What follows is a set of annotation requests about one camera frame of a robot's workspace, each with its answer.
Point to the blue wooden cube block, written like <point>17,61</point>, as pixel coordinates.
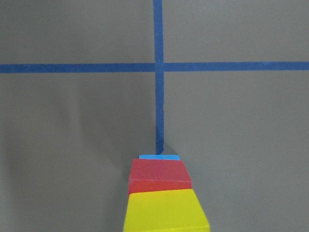
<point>159,157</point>

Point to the red wooden cube block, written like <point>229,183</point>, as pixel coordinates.
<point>156,175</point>

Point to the yellow wooden cube block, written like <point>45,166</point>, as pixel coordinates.
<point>165,211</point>

